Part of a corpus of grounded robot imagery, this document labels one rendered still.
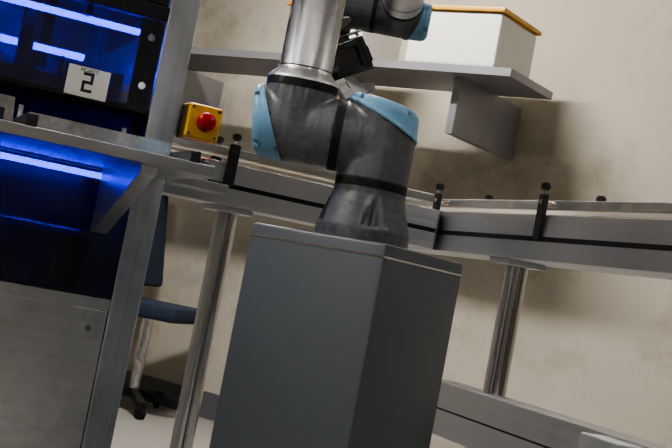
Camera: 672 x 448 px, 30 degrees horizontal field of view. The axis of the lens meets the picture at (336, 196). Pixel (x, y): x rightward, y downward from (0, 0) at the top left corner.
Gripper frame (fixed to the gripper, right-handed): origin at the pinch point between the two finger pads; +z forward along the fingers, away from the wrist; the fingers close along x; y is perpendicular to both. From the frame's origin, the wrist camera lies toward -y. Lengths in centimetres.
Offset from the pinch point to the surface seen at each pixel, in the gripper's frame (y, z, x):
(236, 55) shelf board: 4, -321, 2
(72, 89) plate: -45, -47, -11
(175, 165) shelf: -31.4, -9.2, 7.0
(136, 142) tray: -36.6, -22.4, 1.7
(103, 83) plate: -39, -49, -10
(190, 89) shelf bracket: -18, -386, 11
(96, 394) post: -63, -41, 47
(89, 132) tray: -43.6, -20.6, -3.1
